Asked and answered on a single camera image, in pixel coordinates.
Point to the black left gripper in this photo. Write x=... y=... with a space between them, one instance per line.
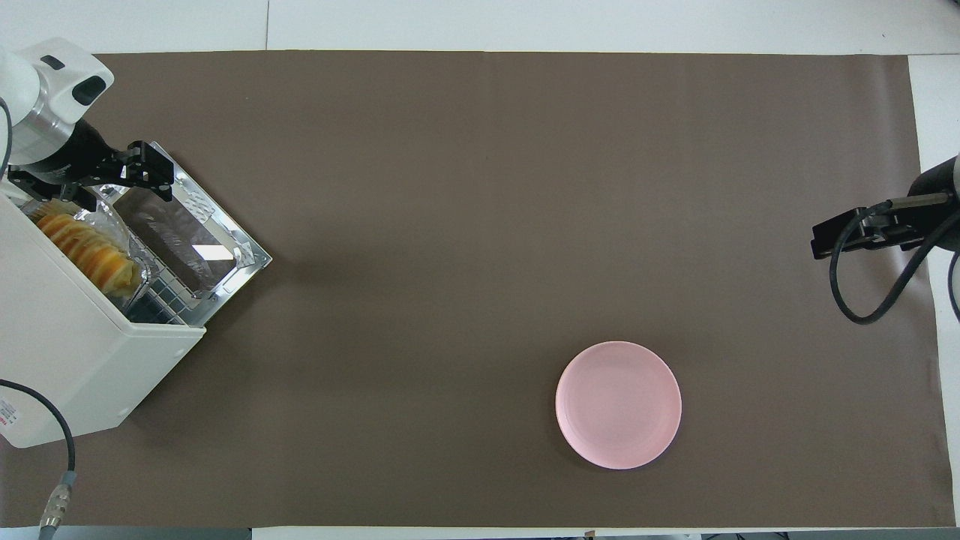
x=82 y=154

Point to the metal oven rack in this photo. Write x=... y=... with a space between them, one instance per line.
x=161 y=304

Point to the brown table mat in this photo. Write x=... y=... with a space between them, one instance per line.
x=480 y=225

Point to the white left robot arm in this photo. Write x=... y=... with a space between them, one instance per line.
x=45 y=82

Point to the cream toaster oven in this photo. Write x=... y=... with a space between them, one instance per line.
x=67 y=360

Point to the golden ridged bread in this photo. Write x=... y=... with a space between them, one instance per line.
x=82 y=244

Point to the pink plate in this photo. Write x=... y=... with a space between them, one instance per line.
x=619 y=405

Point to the aluminium foil tray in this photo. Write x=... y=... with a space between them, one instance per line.
x=105 y=225

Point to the glass oven door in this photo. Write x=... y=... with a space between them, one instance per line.
x=172 y=232

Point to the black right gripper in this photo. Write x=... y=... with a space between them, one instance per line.
x=934 y=202

